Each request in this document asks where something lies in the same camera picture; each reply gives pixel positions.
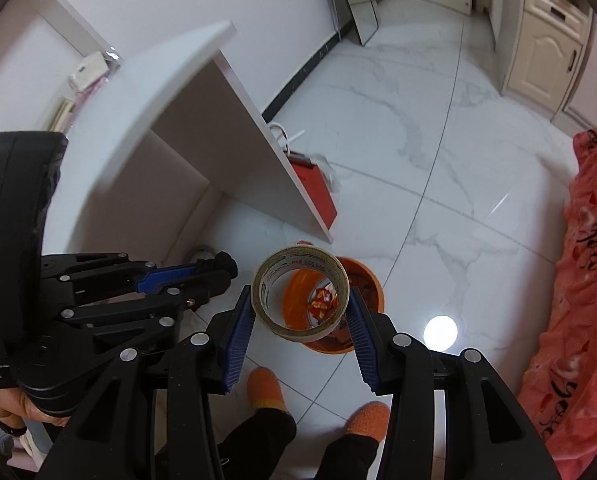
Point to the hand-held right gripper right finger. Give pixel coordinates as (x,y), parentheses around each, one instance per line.
(361,347)

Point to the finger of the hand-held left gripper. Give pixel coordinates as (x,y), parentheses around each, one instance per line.
(178,305)
(168,277)

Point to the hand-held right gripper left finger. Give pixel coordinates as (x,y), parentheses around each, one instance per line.
(238,345)

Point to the orange plastic bin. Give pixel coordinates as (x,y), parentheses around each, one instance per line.
(368,300)

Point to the beige tape roll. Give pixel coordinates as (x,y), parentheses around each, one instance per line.
(301,330)

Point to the person's left hand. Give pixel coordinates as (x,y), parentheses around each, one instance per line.
(18,405)

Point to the orange fuzzy slipper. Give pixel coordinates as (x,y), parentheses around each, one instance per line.
(371,420)
(266,390)

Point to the person's right leg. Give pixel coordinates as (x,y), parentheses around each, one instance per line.
(348,460)

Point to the red paper bag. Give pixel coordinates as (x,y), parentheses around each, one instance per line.
(316,190)

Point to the pink printed blanket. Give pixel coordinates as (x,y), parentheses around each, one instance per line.
(578,285)

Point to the leaning mirror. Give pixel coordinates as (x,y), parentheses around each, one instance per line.
(358,0)

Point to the cream cabinet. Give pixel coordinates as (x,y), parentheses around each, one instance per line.
(543,50)

